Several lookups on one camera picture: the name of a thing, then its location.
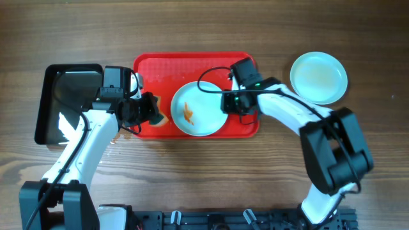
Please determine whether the light blue plate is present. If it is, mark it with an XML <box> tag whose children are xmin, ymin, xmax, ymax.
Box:
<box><xmin>289</xmin><ymin>51</ymin><xmax>349</xmax><ymax>105</ymax></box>
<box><xmin>170</xmin><ymin>81</ymin><xmax>228</xmax><ymax>137</ymax></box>
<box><xmin>291</xmin><ymin>80</ymin><xmax>348</xmax><ymax>105</ymax></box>

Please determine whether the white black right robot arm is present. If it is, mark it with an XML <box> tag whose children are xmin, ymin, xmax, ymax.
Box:
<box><xmin>221</xmin><ymin>77</ymin><xmax>374</xmax><ymax>229</ymax></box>

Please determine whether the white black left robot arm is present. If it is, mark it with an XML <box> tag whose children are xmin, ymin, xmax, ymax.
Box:
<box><xmin>19</xmin><ymin>92</ymin><xmax>158</xmax><ymax>229</ymax></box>

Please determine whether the black plastic tray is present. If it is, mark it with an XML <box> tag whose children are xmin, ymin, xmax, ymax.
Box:
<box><xmin>34</xmin><ymin>64</ymin><xmax>103</xmax><ymax>144</ymax></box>

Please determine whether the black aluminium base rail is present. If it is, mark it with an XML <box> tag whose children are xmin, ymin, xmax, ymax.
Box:
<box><xmin>135</xmin><ymin>209</ymin><xmax>359</xmax><ymax>230</ymax></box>

